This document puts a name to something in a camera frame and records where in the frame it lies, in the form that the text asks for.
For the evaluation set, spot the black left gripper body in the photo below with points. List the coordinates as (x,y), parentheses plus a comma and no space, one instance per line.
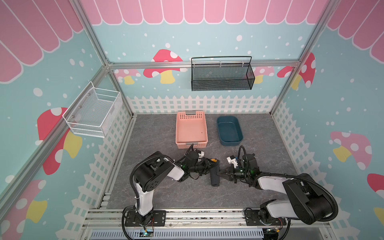
(198,168)

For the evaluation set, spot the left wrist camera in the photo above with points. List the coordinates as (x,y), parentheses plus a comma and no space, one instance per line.
(194,157)

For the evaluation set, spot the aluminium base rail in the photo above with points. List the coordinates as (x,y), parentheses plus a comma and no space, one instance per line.
(199,224)

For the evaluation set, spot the pink perforated plastic basket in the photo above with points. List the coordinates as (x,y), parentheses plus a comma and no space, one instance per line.
(191,128)

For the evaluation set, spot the teal plastic tub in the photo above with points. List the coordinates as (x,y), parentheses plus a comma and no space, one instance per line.
(229,129)

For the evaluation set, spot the black paper napkin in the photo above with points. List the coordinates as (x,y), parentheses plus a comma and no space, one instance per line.
(215,179)

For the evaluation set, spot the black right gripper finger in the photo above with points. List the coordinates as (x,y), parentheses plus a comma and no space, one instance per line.
(226,172)
(228,176)

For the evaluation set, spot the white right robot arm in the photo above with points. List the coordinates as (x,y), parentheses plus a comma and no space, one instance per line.
(307,200)

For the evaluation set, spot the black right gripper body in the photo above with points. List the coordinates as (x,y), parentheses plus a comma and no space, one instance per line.
(231,172)

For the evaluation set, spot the black wire wall basket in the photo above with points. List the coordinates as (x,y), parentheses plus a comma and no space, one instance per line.
(227,73)

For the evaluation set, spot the white wire wall basket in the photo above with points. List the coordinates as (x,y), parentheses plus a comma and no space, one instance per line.
(93,112)

